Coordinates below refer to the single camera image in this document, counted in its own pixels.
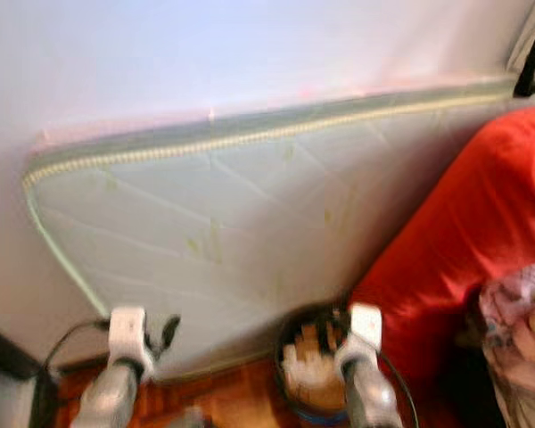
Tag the pink cartoon print quilt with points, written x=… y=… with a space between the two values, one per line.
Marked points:
x=517 y=303

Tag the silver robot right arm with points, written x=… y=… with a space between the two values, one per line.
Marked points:
x=370 y=397

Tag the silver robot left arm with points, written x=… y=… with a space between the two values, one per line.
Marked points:
x=107 y=401

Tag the dark round waste bin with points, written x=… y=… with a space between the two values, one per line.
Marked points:
x=303 y=314

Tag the beige crumpled paper trash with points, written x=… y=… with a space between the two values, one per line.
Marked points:
x=312 y=374

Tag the pale green quilted mattress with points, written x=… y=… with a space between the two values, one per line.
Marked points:
x=214 y=232

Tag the dark framed cabinet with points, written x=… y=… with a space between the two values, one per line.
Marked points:
x=4 y=352

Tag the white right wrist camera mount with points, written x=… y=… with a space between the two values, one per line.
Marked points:
x=364 y=325

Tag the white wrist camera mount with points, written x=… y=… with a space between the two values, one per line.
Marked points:
x=127 y=332
x=364 y=325

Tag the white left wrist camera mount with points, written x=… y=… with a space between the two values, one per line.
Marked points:
x=127 y=332

